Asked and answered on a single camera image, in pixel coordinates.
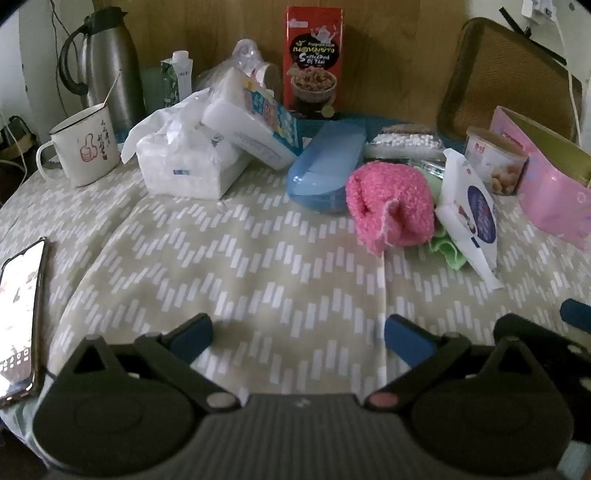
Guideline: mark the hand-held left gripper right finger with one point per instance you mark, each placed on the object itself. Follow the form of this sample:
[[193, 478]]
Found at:
[[408, 340]]

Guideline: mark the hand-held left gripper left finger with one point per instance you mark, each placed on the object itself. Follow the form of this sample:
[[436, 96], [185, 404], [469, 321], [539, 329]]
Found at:
[[191, 336]]

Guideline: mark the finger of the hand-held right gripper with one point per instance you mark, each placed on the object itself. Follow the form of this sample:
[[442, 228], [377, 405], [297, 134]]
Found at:
[[577, 313], [545, 344]]

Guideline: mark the pink bag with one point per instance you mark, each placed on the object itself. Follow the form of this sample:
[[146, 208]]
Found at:
[[554, 198]]

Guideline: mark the pink fluffy sock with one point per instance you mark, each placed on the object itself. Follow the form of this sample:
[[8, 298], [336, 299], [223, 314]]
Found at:
[[388, 203]]

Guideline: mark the blue plastic case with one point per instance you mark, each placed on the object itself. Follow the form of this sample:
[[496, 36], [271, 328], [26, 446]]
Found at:
[[323, 166]]

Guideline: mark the cotton swab pack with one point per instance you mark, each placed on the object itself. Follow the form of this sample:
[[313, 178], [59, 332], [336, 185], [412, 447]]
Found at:
[[401, 141]]

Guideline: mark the green cloth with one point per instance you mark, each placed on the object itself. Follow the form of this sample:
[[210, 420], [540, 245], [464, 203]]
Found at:
[[445, 251]]

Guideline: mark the white wipes packet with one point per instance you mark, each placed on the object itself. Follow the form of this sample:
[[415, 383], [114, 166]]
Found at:
[[475, 217]]

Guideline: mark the smartphone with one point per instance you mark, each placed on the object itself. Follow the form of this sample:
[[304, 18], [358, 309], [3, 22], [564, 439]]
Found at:
[[21, 323]]

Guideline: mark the printed tin can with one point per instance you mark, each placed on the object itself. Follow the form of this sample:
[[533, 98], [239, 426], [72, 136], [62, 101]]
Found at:
[[496, 161]]

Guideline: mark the open white tissue pack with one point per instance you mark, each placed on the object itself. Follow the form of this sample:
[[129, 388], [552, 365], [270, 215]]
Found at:
[[184, 161]]

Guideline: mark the white enamel mug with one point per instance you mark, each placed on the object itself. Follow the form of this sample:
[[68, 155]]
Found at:
[[87, 147]]

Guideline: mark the white packet blue print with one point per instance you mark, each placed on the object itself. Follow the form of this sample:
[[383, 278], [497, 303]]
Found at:
[[258, 124]]

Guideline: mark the wooden rattan chair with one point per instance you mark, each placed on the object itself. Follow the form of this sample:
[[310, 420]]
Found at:
[[508, 78]]

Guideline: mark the green white milk carton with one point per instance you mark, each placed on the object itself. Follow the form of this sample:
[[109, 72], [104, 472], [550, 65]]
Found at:
[[174, 78]]

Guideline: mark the black tape strip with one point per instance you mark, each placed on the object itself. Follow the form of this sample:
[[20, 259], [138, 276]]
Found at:
[[547, 48]]

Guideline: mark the steel thermos jug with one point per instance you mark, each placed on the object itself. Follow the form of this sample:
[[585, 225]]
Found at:
[[111, 69]]

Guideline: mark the clear plastic bag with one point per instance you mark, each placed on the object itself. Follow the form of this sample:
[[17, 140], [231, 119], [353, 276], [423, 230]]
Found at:
[[244, 57]]

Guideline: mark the wooden board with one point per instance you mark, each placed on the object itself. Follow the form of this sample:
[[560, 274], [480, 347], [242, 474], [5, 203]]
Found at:
[[392, 55]]

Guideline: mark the red food box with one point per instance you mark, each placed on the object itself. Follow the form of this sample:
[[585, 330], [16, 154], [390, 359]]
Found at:
[[314, 60]]

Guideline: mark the white wall charger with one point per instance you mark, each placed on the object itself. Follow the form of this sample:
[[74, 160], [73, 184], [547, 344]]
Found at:
[[538, 8]]

